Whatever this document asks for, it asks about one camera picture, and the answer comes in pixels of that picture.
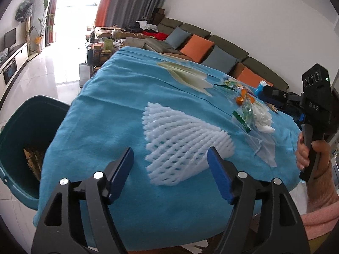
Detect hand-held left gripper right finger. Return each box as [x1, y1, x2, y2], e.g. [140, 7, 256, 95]
[207, 146, 310, 254]

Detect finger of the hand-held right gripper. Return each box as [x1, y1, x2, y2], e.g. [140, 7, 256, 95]
[261, 97, 301, 114]
[262, 85, 301, 104]

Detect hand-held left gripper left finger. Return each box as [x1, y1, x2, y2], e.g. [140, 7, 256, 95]
[31, 146, 135, 254]

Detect white foam fruit net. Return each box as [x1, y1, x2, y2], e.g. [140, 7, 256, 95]
[142, 102, 236, 186]

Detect teal trash bin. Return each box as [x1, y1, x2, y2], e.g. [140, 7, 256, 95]
[0, 96, 71, 211]

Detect person's right forearm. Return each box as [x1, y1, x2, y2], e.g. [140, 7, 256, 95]
[301, 161, 339, 234]

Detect person's right hand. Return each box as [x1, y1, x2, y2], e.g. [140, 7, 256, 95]
[295, 132, 332, 184]

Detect orange cushion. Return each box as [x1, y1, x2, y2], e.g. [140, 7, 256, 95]
[179, 34, 215, 64]
[236, 66, 273, 88]

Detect printed snack packet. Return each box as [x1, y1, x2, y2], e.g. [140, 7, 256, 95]
[215, 79, 246, 92]

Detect clear plastic bag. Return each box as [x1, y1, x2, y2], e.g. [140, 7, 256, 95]
[245, 131, 277, 168]

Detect grey blue cushion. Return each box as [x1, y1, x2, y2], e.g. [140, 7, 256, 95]
[201, 45, 238, 75]
[165, 26, 192, 50]

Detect blue floral blanket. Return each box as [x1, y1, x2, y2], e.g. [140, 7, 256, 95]
[32, 46, 303, 249]

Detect green brown sofa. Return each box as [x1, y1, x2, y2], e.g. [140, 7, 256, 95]
[94, 17, 289, 93]

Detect black coffee table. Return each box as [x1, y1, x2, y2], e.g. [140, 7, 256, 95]
[79, 36, 125, 88]

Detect red cloth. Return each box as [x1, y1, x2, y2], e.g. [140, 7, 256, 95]
[142, 30, 170, 42]

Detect brown boxes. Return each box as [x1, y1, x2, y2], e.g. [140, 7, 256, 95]
[153, 7, 166, 24]

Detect white tv stand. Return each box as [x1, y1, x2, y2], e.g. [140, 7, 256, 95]
[0, 42, 29, 88]

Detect orange curtain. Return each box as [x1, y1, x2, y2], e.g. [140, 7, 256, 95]
[94, 0, 118, 28]

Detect black monitor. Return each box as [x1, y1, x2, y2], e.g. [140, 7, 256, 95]
[4, 28, 17, 51]

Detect covered standing fan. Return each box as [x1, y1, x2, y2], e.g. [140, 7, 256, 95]
[14, 1, 34, 51]

